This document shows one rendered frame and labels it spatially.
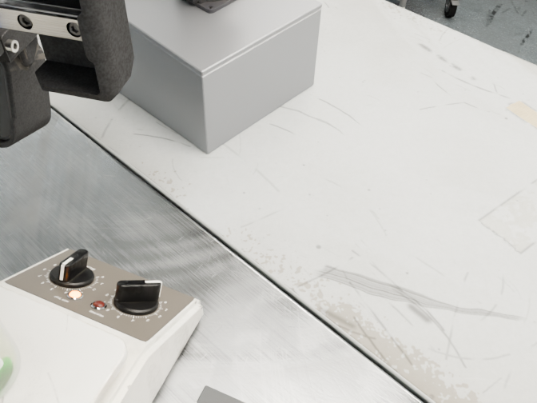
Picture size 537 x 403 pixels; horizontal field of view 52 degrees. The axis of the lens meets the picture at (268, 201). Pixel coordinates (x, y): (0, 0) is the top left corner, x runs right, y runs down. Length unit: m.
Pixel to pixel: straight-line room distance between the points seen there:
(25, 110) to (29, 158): 0.33
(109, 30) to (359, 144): 0.43
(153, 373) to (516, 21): 2.69
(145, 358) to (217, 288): 0.12
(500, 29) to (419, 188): 2.28
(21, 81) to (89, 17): 0.09
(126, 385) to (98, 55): 0.22
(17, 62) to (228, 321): 0.26
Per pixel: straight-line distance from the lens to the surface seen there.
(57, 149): 0.63
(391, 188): 0.57
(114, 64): 0.23
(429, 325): 0.48
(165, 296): 0.44
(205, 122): 0.56
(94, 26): 0.22
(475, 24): 2.83
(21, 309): 0.39
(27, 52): 0.29
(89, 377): 0.36
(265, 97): 0.62
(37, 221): 0.56
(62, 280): 0.43
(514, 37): 2.80
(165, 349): 0.40
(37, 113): 0.31
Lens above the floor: 1.30
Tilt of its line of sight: 47 degrees down
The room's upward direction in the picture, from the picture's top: 2 degrees clockwise
